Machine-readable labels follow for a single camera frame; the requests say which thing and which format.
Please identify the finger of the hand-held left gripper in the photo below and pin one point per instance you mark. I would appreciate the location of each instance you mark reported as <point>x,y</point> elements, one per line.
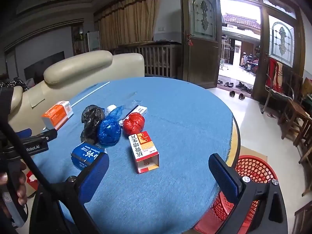
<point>24,132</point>
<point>47,134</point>

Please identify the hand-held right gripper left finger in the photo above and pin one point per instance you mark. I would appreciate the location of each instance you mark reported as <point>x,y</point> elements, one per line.
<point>93,173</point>

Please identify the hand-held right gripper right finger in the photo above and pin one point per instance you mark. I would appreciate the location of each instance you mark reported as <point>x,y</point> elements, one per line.
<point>224,178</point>

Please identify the red plastic mesh basket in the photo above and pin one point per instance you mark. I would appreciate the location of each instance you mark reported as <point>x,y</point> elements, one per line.
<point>253,168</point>

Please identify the balled white plastic bag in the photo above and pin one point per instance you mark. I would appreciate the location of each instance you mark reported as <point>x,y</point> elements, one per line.
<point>111,107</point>

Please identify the person's left hand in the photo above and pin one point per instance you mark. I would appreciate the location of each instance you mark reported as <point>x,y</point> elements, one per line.
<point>22,187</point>

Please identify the orange white carton box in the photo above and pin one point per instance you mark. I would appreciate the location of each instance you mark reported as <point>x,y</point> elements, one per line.
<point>54,115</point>

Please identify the blue toothpaste box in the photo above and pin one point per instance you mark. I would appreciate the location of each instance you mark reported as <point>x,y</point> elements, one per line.
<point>81,154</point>

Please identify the red white paper bag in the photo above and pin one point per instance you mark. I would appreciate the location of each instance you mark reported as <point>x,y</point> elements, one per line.
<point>31,182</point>

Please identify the flat cardboard sheet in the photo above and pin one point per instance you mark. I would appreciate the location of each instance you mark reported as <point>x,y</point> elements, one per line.
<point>251,151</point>

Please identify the round table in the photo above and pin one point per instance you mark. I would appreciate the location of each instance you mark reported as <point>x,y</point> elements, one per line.
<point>237,141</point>

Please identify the balled dark blue plastic bag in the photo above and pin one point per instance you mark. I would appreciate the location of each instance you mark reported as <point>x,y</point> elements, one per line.
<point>109,132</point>

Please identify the crumpled black plastic bag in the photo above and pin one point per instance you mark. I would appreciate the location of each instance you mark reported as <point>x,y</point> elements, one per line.
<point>91,119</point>

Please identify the dark floral cloth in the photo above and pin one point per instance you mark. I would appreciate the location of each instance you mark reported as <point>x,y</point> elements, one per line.
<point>12,81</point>

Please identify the red yellow white carton box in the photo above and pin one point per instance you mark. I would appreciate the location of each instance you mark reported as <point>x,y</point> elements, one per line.
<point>142,148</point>

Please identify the thin white tube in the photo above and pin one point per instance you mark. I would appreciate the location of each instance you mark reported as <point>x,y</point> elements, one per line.
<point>90,94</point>

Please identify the balled red plastic bag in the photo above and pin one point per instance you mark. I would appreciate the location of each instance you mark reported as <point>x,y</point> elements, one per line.
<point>132,124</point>

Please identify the light blue plastic bag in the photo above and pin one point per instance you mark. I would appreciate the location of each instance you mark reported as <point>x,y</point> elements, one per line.
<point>117,112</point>

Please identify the beige leather sofa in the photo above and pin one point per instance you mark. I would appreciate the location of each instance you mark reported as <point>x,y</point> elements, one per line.
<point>73,73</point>

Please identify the black television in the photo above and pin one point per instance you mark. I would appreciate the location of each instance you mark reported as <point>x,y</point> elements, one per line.
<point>43,64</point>

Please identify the white purple carton box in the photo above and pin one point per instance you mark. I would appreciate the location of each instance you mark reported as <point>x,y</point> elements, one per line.
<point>139,109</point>

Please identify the red slipper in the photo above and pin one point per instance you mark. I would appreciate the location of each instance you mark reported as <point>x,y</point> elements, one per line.
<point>271,115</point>

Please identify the clear plastic packaging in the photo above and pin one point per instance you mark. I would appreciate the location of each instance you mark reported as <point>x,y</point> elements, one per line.
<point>135,102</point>

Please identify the blue tablecloth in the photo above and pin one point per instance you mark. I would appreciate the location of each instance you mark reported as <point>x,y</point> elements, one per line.
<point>170,107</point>

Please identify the dark wooden chair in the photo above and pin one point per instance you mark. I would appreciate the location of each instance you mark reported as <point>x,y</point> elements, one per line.
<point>292,114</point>

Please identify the group of dark shoes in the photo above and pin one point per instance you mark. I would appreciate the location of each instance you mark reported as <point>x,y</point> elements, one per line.
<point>240,85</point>

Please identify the white refrigerator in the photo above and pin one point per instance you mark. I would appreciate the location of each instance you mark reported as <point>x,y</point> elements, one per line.
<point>93,41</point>

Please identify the red garment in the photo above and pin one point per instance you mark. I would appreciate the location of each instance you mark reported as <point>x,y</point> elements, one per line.
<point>271,73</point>

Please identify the beige striped towel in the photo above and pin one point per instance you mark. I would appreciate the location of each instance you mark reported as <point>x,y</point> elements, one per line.
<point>279,75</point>

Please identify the parked scooters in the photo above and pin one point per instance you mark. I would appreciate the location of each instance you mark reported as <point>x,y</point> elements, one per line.
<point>248,62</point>

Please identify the metal clothes rack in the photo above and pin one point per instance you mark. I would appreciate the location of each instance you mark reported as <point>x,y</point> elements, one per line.
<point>225,53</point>

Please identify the open wooden glass door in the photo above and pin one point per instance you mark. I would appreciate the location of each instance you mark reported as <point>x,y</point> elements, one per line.
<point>199,53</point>

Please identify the wooden crib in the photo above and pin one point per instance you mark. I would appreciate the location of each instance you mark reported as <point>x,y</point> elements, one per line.
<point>156,58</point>

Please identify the red knot ornament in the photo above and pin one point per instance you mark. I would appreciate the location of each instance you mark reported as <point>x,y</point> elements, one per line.
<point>189,40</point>

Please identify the beige curtains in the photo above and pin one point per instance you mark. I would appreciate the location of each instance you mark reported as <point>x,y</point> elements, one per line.
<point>129,17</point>

